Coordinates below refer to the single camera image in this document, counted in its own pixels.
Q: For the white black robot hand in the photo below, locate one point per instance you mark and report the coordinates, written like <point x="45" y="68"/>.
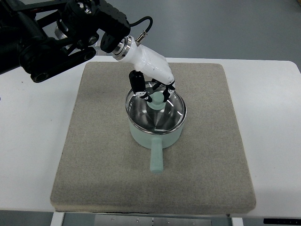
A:
<point x="147" y="62"/>

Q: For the glass lid with mint knob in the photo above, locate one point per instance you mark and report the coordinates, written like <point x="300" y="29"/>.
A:
<point x="158" y="116"/>

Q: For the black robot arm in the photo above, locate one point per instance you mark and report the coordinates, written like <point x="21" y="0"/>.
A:
<point x="48" y="38"/>

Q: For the mint green saucepan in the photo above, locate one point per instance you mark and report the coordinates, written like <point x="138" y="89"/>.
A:
<point x="156" y="142"/>

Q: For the grey felt mat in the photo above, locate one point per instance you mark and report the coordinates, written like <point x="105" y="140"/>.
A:
<point x="103" y="169"/>

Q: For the black control panel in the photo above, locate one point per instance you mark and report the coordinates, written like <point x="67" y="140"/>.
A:
<point x="282" y="221"/>

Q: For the metal bracket under table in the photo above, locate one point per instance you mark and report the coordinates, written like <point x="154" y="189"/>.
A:
<point x="116" y="220"/>

